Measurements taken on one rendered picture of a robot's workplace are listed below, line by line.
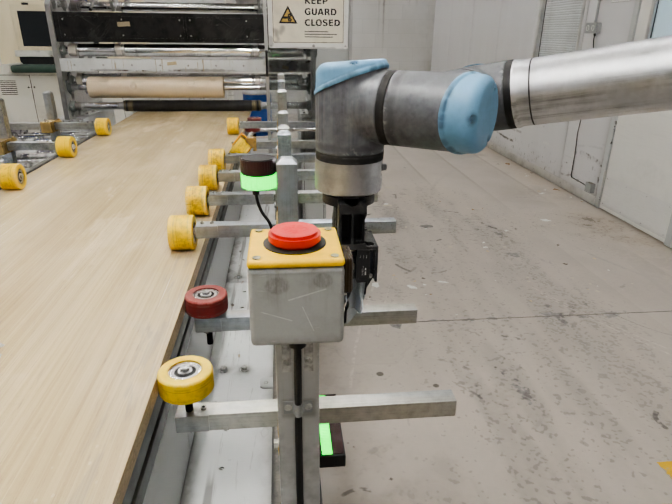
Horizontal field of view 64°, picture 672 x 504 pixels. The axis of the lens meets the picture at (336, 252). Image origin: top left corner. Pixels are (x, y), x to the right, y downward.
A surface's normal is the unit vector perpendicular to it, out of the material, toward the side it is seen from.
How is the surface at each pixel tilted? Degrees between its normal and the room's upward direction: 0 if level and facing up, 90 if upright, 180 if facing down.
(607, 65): 59
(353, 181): 90
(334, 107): 90
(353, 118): 99
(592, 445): 0
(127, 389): 0
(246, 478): 0
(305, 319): 90
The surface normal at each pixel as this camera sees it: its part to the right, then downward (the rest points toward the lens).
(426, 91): -0.36, -0.29
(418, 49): 0.10, 0.38
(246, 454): 0.01, -0.92
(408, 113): -0.46, 0.29
